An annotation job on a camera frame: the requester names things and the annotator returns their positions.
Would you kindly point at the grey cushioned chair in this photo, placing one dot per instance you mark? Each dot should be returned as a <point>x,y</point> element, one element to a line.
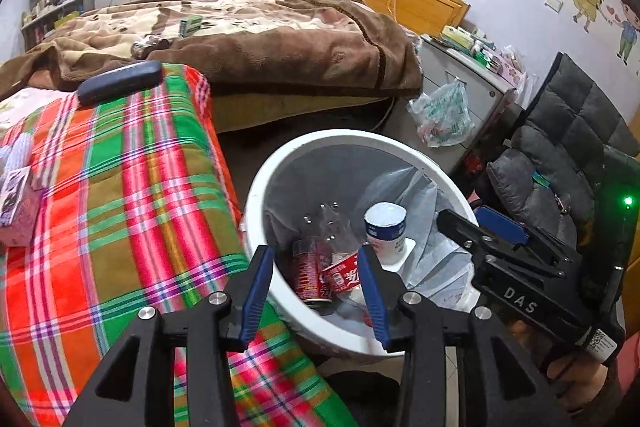
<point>565,117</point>

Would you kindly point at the dark cloth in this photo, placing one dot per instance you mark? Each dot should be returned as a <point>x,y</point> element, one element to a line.
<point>360,392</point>

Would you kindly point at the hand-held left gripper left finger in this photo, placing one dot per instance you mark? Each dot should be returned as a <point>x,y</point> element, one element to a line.
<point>252,297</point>

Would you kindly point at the printed plastic bag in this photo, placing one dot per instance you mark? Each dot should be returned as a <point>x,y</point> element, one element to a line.
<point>442,117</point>

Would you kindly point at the white wall switch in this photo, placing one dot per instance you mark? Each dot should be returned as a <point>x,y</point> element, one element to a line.
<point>554,2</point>

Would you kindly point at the bed with brown blanket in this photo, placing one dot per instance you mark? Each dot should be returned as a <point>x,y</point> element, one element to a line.
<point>300,52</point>

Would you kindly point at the white round trash bin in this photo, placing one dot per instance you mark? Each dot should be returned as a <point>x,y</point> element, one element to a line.
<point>280,167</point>

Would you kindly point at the dark blue glasses case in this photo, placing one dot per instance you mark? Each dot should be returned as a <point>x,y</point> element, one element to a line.
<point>120,82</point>

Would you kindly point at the white and blue paper cup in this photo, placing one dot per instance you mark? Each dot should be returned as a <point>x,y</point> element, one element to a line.
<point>385,232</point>

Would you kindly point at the person's right forearm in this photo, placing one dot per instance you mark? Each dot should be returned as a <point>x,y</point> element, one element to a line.
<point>630,357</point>

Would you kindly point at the plaid covered table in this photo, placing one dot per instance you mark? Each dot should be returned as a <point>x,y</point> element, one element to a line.
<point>125,207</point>

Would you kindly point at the clear plastic bottle red label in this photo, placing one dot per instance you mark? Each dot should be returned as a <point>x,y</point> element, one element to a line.
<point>342,277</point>

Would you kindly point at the person's right hand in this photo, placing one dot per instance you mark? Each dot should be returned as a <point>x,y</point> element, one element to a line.
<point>590,387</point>

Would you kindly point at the small green and white box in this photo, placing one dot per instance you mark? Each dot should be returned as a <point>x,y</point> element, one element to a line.
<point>191,26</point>

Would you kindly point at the floral white sheet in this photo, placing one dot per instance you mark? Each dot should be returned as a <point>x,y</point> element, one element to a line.
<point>20,104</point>

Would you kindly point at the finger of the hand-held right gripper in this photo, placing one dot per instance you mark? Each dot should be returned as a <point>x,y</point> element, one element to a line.
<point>502,227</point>
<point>465,234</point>

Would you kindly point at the red drink can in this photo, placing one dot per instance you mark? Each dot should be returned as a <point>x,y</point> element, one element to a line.
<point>310,272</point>

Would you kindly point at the clear bin liner bag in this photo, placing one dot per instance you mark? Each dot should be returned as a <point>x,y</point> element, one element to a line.
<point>430,227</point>

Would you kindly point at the white wall shelf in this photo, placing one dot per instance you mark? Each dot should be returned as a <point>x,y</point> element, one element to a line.
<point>55,14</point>

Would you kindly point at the small dark object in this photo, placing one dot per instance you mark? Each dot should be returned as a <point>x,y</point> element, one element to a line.
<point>150,47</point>

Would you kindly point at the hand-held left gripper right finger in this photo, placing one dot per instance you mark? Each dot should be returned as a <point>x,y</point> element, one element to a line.
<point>372,302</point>

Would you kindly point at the wooden bed headboard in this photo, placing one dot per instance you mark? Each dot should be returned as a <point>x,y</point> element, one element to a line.
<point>420,2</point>

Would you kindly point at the stack of small boxes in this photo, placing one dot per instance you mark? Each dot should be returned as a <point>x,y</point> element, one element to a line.
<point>470,44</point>

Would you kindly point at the white bedside cabinet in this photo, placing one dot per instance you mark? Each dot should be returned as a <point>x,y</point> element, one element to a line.
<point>465,72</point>

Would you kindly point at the pink patterned packet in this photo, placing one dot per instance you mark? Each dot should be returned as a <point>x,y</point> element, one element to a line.
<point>515,69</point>

